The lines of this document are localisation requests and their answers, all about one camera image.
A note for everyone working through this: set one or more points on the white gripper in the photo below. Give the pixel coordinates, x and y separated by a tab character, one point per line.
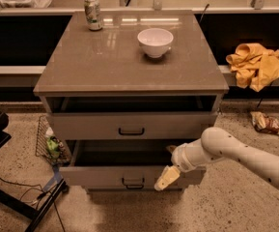
180	159

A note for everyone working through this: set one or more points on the grey drawer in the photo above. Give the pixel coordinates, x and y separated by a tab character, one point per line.
164	189
130	125
108	165

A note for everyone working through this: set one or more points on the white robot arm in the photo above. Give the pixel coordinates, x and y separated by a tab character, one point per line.
216	144

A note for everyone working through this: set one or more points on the grey drawer cabinet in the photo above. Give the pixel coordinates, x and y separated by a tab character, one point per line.
107	71

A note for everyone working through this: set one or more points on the brown snack bag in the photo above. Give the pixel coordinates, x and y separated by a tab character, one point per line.
263	123

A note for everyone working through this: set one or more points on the blue tape strip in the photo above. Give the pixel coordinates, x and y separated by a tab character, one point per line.
56	183

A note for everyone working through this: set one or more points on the green snack bag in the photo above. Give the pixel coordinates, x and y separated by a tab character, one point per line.
53	147

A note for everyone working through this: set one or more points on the white ceramic bowl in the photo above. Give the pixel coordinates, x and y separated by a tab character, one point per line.
155	42

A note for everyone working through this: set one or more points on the yellow crumpled cloth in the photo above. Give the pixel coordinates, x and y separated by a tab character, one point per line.
254	65

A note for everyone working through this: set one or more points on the green white soda can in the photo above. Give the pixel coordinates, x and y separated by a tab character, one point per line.
92	13

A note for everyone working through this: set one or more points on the wire mesh basket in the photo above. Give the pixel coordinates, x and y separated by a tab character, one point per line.
45	131

